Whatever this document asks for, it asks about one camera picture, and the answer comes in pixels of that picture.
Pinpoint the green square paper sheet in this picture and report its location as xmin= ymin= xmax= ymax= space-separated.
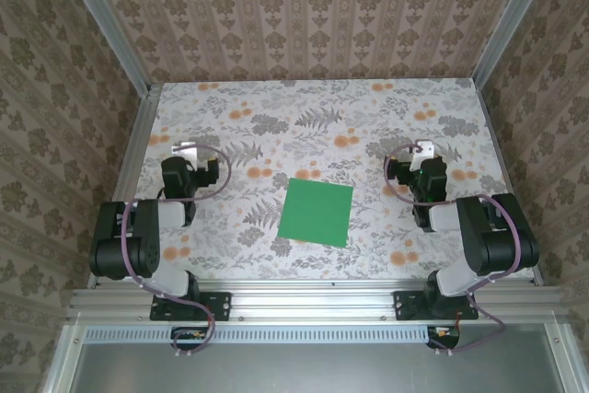
xmin=277 ymin=177 xmax=354 ymax=248

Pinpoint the floral patterned table cover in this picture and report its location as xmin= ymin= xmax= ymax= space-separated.
xmin=112 ymin=79 xmax=537 ymax=282

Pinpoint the grey metal panel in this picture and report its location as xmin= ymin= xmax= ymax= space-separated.
xmin=43 ymin=323 xmax=581 ymax=393

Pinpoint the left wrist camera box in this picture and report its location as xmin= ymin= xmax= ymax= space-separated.
xmin=171 ymin=141 xmax=200 ymax=168

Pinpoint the aluminium table side rail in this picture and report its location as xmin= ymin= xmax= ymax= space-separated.
xmin=87 ymin=84 xmax=162 ymax=288
xmin=473 ymin=82 xmax=547 ymax=286

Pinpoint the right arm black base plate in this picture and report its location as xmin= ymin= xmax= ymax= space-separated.
xmin=393 ymin=290 xmax=479 ymax=323

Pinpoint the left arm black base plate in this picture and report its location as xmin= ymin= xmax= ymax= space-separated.
xmin=149 ymin=290 xmax=232 ymax=322

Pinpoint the long aluminium base rail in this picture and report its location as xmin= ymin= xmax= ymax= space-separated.
xmin=68 ymin=285 xmax=565 ymax=323

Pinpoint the aluminium frame post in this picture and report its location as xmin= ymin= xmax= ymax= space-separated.
xmin=471 ymin=0 xmax=560 ymax=86
xmin=57 ymin=0 xmax=154 ymax=95

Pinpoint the grey slotted cable duct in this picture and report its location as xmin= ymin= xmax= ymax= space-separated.
xmin=85 ymin=324 xmax=432 ymax=345

